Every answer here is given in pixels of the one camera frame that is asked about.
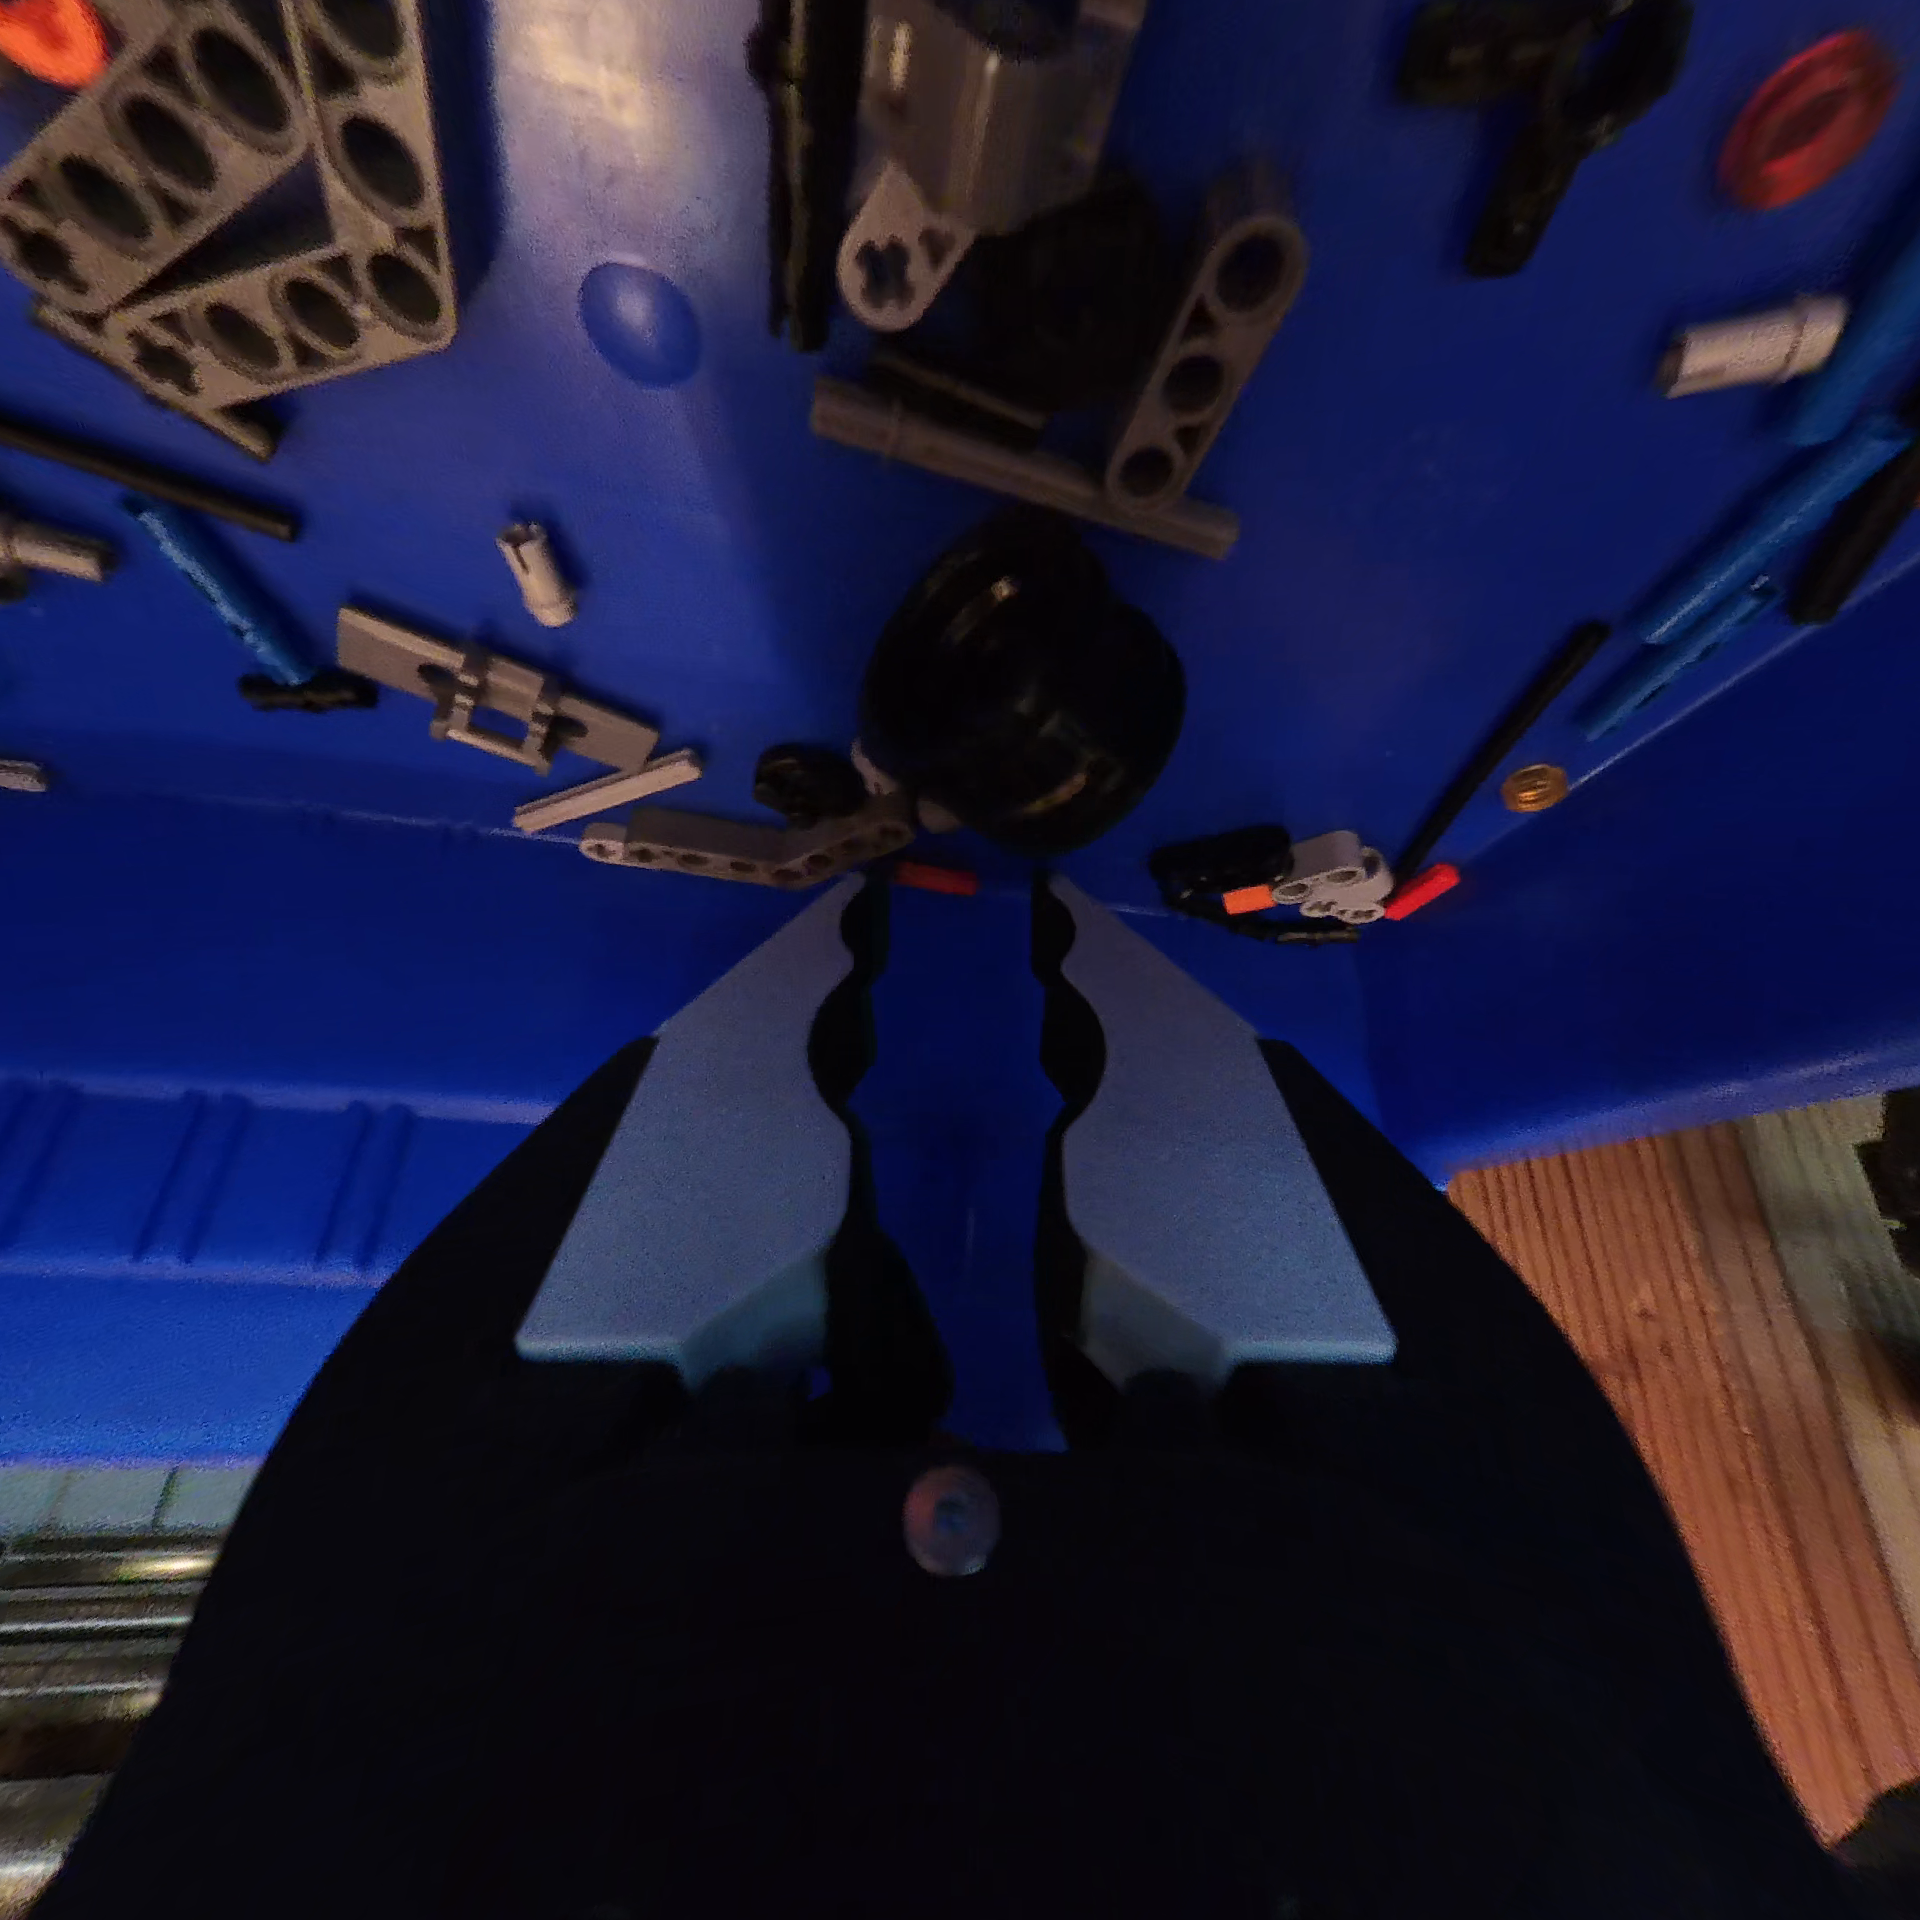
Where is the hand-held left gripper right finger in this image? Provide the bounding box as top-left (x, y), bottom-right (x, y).
top-left (1030, 873), bottom-right (1401, 1393)

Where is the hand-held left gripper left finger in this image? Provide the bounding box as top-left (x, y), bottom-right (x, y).
top-left (511, 873), bottom-right (879, 1393)

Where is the blue plastic parts bin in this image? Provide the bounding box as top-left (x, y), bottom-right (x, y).
top-left (0, 0), bottom-right (1920, 1465)

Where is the grey track link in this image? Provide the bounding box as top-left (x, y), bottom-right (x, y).
top-left (334, 605), bottom-right (662, 776)

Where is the dark grey bent beam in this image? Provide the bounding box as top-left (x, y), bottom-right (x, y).
top-left (578, 790), bottom-right (921, 895)

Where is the light grey axle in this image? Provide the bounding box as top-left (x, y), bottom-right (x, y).
top-left (511, 748), bottom-right (705, 837)

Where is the black thin axle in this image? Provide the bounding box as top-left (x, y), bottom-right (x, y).
top-left (1388, 622), bottom-right (1617, 888)

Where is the small light grey pin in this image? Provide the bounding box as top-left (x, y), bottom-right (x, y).
top-left (497, 519), bottom-right (581, 631)

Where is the dark grey long axle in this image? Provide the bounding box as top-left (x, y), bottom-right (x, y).
top-left (807, 373), bottom-right (1241, 562)

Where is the grey three-hole liftarm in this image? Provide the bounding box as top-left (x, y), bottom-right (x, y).
top-left (1103, 207), bottom-right (1313, 508)

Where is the black long axle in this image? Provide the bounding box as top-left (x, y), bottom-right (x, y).
top-left (0, 410), bottom-right (301, 544)

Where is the black short axle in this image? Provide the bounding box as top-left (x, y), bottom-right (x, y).
top-left (1786, 441), bottom-right (1920, 625)

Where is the light grey small liftarm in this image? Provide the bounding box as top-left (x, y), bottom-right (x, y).
top-left (835, 161), bottom-right (981, 334)

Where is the small white pin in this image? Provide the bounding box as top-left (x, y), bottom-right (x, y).
top-left (1660, 294), bottom-right (1849, 399)

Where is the black long pin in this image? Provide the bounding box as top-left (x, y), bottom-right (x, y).
top-left (762, 0), bottom-right (868, 357)

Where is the blue transparent paddle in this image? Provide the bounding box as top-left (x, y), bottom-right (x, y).
top-left (1786, 293), bottom-right (1920, 453)

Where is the black angle connector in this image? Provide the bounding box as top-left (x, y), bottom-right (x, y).
top-left (1401, 0), bottom-right (1701, 281)

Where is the red transparent round stud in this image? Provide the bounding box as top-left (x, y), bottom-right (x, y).
top-left (1718, 28), bottom-right (1901, 212)

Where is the orange rounded piece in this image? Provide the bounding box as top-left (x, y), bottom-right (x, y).
top-left (0, 0), bottom-right (110, 87)

